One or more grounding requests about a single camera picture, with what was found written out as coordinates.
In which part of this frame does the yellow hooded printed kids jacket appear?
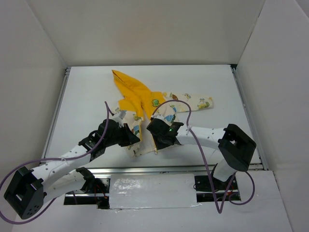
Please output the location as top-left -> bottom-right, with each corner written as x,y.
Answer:
112,70 -> 213,157

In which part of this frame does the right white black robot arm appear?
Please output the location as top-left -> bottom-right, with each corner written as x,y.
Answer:
147,118 -> 256,189

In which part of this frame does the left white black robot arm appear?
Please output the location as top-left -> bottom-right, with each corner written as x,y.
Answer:
4,119 -> 140,219

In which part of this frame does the white foil-taped panel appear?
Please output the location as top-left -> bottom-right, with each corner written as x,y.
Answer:
109,174 -> 198,209

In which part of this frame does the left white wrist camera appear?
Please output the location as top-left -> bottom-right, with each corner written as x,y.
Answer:
112,110 -> 126,123

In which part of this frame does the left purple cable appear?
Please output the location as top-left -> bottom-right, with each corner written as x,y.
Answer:
0,101 -> 121,222

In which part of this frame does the purple cable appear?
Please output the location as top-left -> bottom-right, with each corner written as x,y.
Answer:
151,99 -> 255,215
0,101 -> 121,222

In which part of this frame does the aluminium front rail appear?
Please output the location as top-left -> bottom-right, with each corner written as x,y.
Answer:
41,164 -> 270,175

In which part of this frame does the aluminium rail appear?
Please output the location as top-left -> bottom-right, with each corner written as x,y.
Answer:
42,67 -> 71,159
229,64 -> 269,171
41,164 -> 270,175

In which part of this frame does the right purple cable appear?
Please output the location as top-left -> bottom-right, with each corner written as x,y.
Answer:
151,99 -> 255,215

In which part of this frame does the aluminium left side rail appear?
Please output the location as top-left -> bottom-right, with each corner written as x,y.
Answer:
42,67 -> 71,159

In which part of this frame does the aluminium right side rail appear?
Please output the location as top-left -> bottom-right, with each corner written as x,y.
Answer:
229,64 -> 269,171

